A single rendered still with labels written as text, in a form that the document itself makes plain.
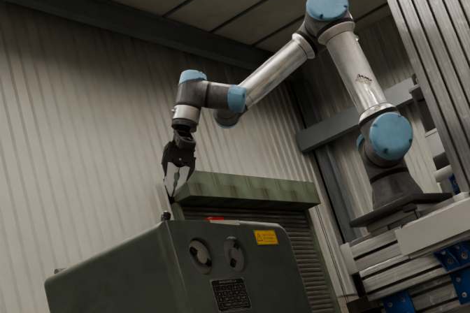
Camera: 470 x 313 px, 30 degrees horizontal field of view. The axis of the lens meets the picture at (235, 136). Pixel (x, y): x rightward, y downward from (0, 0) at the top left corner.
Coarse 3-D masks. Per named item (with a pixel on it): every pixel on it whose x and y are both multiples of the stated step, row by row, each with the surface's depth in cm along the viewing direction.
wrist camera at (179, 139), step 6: (180, 132) 239; (186, 132) 241; (174, 138) 239; (180, 138) 232; (186, 138) 232; (192, 138) 236; (180, 144) 231; (186, 144) 231; (192, 144) 231; (186, 150) 232; (192, 150) 232
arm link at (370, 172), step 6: (360, 138) 253; (360, 144) 253; (360, 150) 254; (366, 156) 248; (366, 162) 251; (372, 162) 247; (402, 162) 250; (366, 168) 252; (372, 168) 250; (378, 168) 248; (384, 168) 248; (390, 168) 248; (372, 174) 250
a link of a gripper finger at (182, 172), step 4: (180, 168) 238; (184, 168) 238; (188, 168) 238; (180, 172) 238; (184, 172) 238; (188, 172) 238; (180, 176) 237; (184, 176) 238; (180, 180) 237; (184, 180) 237; (176, 184) 237; (180, 184) 237; (184, 184) 237; (176, 188) 236; (180, 188) 237; (176, 192) 236; (172, 196) 236
